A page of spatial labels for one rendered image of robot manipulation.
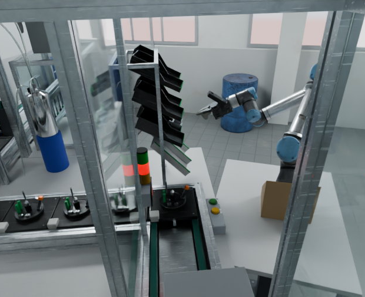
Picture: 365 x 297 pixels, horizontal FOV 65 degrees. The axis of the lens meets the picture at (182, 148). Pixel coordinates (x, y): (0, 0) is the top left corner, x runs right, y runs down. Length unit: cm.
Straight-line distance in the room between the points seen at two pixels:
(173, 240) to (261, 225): 49
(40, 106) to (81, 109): 154
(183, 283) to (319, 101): 30
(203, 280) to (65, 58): 33
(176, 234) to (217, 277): 125
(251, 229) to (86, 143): 125
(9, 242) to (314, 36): 414
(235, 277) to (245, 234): 135
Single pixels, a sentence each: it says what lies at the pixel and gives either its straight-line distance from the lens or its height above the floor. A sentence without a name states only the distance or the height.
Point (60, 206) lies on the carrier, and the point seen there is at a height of 97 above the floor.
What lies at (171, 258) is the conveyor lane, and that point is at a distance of 138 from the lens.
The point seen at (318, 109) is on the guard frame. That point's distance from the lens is 43.
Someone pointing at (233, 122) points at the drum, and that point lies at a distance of 431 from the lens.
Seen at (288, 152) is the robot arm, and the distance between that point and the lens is 149.
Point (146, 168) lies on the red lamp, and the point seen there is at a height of 134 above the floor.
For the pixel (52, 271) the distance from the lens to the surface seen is 154.
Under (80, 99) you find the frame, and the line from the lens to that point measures 44.
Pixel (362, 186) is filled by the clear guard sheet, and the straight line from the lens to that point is 39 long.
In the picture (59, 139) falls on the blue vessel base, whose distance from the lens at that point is 210.
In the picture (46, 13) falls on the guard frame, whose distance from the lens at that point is 36.
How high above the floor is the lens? 199
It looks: 30 degrees down
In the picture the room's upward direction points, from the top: 2 degrees counter-clockwise
